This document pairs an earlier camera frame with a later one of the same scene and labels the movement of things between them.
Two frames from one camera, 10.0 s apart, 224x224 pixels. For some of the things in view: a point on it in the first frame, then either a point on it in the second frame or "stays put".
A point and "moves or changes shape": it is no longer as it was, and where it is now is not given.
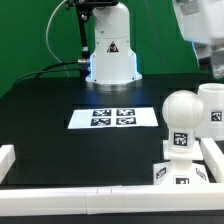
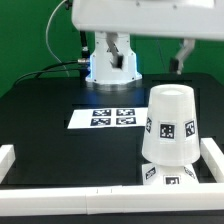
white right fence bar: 214,159 stays put
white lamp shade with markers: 213,123 to 171,133
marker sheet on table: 112,118 stays put
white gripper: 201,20 to 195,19
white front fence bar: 113,199 stays put
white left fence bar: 7,158 stays put
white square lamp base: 179,169 moves or changes shape
